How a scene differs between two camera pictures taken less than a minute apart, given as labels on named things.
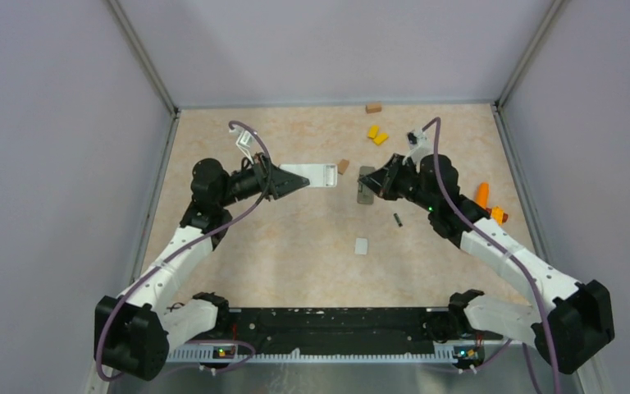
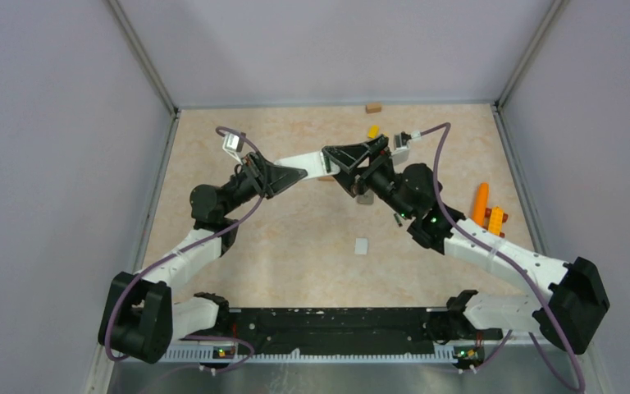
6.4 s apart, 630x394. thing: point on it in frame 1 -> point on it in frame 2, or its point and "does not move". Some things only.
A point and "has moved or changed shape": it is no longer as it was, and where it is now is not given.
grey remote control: [364, 194] does not move
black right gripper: [382, 181] -> [352, 157]
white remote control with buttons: [318, 175] has moved or changed shape
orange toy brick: [498, 214] does not move
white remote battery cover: [361, 246] does not move
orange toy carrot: [482, 194] does not move
